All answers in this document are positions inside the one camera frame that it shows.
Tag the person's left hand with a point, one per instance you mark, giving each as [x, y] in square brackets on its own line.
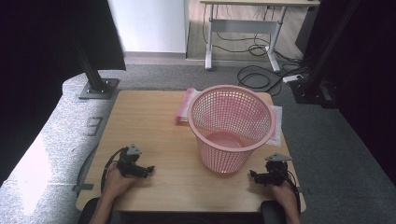
[116, 183]

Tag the white metal frame desk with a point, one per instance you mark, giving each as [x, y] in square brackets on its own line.
[243, 26]

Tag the white power strip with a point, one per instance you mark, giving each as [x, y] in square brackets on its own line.
[292, 78]

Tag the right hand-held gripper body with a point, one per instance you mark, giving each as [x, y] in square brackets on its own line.
[277, 171]

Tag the grey tape strip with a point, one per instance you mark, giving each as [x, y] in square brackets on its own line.
[83, 187]

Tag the black metal stand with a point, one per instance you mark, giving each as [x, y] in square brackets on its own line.
[313, 88]
[98, 88]

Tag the translucent pink plastic bag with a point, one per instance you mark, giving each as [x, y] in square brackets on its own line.
[185, 105]

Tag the person's right leg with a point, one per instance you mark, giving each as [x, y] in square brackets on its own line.
[269, 214]

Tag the pink plastic mesh basket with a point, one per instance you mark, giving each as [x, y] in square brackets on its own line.
[230, 124]

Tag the black curtain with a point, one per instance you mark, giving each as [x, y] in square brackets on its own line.
[46, 46]
[373, 93]

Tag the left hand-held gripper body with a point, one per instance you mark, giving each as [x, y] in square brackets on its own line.
[128, 161]

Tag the person's right hand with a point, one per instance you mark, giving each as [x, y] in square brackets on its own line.
[285, 194]

